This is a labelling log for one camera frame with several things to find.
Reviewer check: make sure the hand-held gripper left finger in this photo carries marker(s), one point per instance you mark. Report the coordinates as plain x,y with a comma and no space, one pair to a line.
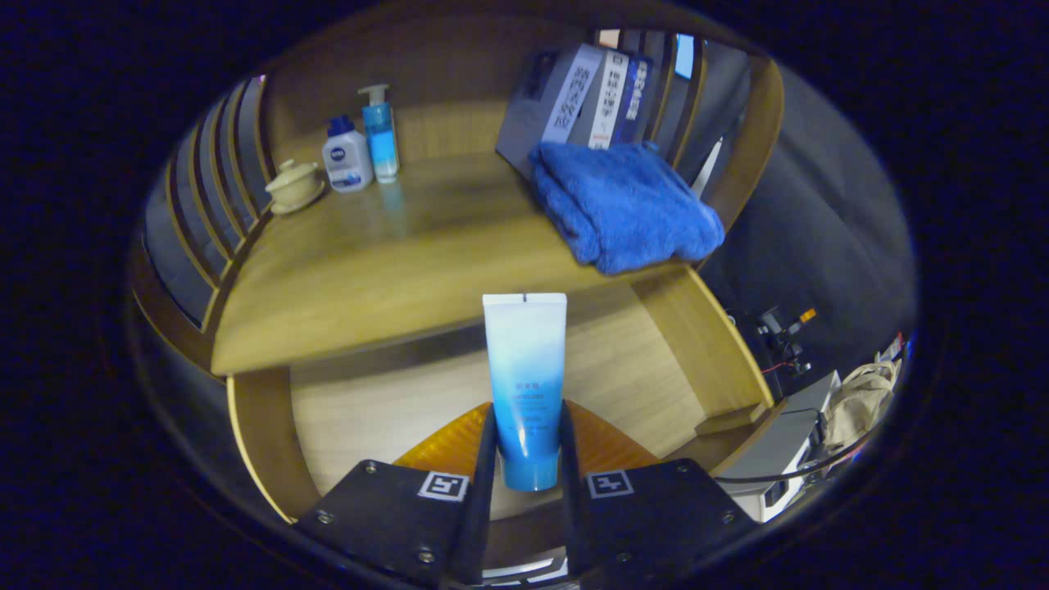
483,508

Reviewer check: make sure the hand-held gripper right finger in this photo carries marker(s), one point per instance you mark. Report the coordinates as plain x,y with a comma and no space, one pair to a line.
574,508

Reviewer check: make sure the wooden drawer with black knob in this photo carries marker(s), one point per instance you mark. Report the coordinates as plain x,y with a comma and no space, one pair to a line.
393,410

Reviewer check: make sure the blue and white tube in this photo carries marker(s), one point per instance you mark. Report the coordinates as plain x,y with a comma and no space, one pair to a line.
524,369

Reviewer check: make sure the wooden countertop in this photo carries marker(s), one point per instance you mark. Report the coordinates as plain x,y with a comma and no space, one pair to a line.
393,270

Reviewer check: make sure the wooden cabinet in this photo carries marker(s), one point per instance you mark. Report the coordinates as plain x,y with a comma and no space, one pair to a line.
459,65

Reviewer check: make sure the grey and white box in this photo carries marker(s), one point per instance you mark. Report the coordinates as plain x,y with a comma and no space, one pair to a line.
778,447

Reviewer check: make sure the black and orange clamp tool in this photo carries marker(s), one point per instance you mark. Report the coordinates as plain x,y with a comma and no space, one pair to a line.
783,332

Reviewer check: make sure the blue folded towel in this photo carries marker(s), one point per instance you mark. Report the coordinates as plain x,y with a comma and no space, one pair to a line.
623,205

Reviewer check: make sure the beige bag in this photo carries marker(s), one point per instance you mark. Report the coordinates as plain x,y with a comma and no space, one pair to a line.
860,397

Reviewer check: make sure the small beige lidded cup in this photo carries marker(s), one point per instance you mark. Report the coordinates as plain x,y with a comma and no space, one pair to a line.
293,187

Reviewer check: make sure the white bottle with blue cap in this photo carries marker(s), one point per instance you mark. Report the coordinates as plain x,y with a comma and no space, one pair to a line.
347,160

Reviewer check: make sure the blue pump bottle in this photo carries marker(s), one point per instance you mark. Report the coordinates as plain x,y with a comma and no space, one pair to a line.
381,139

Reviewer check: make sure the grey book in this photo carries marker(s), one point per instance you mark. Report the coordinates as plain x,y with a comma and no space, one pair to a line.
541,98

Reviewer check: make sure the white spine book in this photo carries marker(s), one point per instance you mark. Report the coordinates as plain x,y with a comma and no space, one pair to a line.
610,98

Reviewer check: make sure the dark blue book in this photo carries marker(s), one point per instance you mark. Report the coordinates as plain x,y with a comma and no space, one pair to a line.
638,98

